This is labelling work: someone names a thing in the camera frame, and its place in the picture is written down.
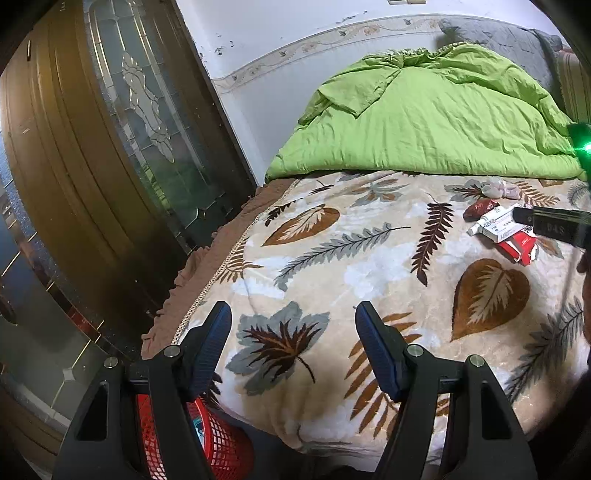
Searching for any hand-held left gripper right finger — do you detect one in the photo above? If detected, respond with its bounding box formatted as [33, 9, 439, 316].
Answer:
[355, 301, 539, 480]

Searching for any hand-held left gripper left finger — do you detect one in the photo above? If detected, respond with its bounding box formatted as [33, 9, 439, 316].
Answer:
[52, 301, 233, 480]

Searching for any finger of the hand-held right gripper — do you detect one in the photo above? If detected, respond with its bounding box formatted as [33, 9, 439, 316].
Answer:
[512, 207, 591, 247]

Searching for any red and white carton box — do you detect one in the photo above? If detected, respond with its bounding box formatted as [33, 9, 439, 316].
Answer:
[467, 205, 540, 267]

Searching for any red plastic mesh basket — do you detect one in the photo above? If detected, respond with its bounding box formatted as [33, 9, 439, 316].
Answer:
[136, 392, 256, 480]

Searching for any striped fabric headboard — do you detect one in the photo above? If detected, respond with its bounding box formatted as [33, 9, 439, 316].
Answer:
[556, 51, 591, 125]

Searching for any dark red snack wrapper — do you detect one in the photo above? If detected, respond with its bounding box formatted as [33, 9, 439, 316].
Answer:
[463, 198, 500, 222]

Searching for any brown ruffled bed skirt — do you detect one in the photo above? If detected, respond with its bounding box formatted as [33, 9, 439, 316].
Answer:
[141, 178, 301, 361]

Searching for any beige leaf-print blanket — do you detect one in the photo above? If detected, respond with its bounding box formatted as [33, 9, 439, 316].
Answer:
[171, 171, 591, 467]

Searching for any grey pillow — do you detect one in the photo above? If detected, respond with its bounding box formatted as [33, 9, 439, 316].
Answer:
[438, 17, 565, 100]

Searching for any green quilt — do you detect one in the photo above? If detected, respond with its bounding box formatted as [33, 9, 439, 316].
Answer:
[264, 41, 588, 182]

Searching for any wooden door with patterned glass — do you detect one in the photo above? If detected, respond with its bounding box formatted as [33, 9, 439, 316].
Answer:
[0, 0, 259, 462]

